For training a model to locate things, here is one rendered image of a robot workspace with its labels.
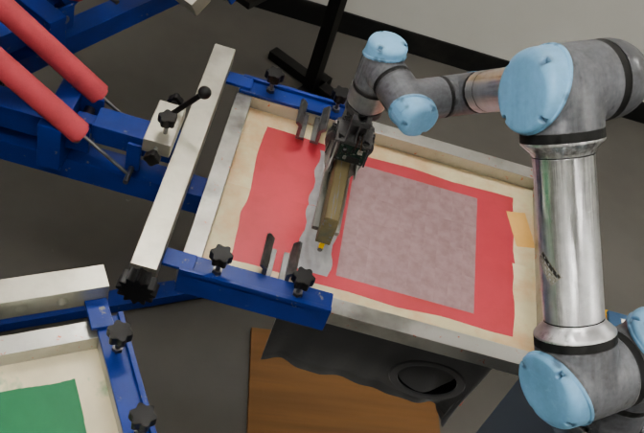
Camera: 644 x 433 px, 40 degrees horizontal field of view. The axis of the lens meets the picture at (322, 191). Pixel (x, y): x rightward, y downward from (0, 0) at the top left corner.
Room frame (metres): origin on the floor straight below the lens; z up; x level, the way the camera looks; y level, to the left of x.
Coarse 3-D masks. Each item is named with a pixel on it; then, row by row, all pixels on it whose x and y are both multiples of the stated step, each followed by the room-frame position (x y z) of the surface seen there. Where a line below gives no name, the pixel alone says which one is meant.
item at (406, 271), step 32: (256, 192) 1.32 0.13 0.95; (256, 224) 1.23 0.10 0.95; (288, 224) 1.26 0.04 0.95; (352, 224) 1.33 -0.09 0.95; (256, 256) 1.15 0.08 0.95; (352, 256) 1.24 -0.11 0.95; (384, 256) 1.28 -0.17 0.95; (416, 256) 1.31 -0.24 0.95; (448, 256) 1.34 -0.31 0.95; (480, 256) 1.38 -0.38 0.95; (352, 288) 1.16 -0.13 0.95; (384, 288) 1.19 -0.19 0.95; (416, 288) 1.22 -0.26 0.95; (448, 288) 1.25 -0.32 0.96; (480, 288) 1.28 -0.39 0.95; (512, 288) 1.32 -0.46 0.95; (480, 320) 1.20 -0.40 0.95; (512, 320) 1.23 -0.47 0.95
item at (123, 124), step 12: (96, 120) 1.27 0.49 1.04; (108, 120) 1.28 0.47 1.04; (120, 120) 1.30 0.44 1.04; (132, 120) 1.31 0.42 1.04; (144, 120) 1.32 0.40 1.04; (96, 132) 1.26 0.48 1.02; (108, 132) 1.26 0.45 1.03; (120, 132) 1.26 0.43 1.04; (132, 132) 1.27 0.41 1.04; (144, 132) 1.29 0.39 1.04; (108, 144) 1.26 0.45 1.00; (120, 144) 1.26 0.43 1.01
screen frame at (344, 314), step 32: (224, 128) 1.44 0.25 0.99; (384, 128) 1.63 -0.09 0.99; (224, 160) 1.34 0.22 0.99; (448, 160) 1.62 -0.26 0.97; (480, 160) 1.64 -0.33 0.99; (352, 320) 1.06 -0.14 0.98; (384, 320) 1.09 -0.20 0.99; (448, 352) 1.08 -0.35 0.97; (480, 352) 1.10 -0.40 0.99; (512, 352) 1.12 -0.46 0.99
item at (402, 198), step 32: (256, 160) 1.41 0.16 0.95; (288, 160) 1.45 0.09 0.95; (288, 192) 1.35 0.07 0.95; (352, 192) 1.42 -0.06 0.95; (384, 192) 1.46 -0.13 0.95; (416, 192) 1.50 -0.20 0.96; (448, 192) 1.54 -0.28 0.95; (480, 192) 1.57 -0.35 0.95; (384, 224) 1.36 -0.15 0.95; (416, 224) 1.40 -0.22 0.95; (448, 224) 1.43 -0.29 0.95; (480, 224) 1.47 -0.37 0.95; (512, 256) 1.41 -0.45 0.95
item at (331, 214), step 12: (336, 168) 1.29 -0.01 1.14; (348, 168) 1.30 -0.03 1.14; (336, 180) 1.25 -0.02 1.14; (336, 192) 1.22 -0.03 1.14; (324, 204) 1.23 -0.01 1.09; (336, 204) 1.19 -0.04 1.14; (324, 216) 1.16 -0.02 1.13; (336, 216) 1.16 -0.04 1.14; (324, 228) 1.15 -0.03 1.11; (336, 228) 1.15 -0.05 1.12; (324, 240) 1.15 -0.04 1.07
